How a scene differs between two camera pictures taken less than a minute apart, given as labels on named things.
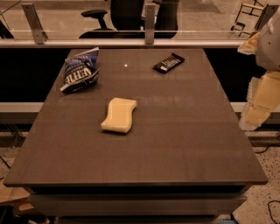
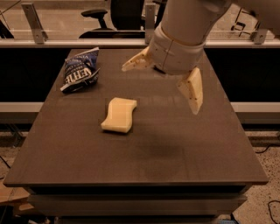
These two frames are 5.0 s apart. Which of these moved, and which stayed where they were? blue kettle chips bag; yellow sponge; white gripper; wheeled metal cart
Moved: white gripper
Stayed: yellow sponge; blue kettle chips bag; wheeled metal cart
